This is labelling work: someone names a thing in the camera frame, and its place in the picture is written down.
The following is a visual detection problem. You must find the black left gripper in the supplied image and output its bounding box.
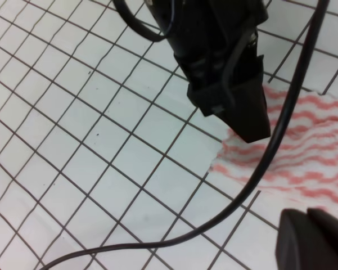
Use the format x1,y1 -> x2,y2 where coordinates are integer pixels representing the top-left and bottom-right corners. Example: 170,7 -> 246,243
146,1 -> 271,143

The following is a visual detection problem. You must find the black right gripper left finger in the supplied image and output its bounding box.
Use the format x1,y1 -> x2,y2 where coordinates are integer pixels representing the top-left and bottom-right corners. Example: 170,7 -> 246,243
275,209 -> 338,270

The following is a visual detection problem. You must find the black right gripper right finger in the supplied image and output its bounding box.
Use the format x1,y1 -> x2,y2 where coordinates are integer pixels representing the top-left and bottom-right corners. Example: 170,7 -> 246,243
307,208 -> 338,248

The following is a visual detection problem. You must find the pink wavy-striped towel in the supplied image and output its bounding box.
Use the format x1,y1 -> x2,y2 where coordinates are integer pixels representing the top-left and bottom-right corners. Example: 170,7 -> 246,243
210,87 -> 338,214

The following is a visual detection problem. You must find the white black-grid tablecloth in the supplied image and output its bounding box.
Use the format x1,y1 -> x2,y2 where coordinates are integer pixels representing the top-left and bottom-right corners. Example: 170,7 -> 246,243
0,1 -> 338,269

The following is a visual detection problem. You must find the black left camera cable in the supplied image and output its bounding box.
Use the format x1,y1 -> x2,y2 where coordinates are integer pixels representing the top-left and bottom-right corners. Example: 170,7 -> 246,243
39,0 -> 330,270

